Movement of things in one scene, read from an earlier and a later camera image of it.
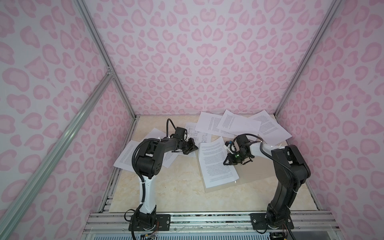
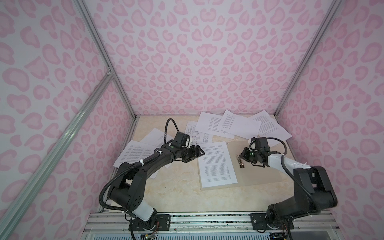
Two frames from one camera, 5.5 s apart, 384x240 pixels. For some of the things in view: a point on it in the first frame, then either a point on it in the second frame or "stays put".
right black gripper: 231,160 to 244,155
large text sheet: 215,172 stays put
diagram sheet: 198,136 stays put
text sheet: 125,160 stays put
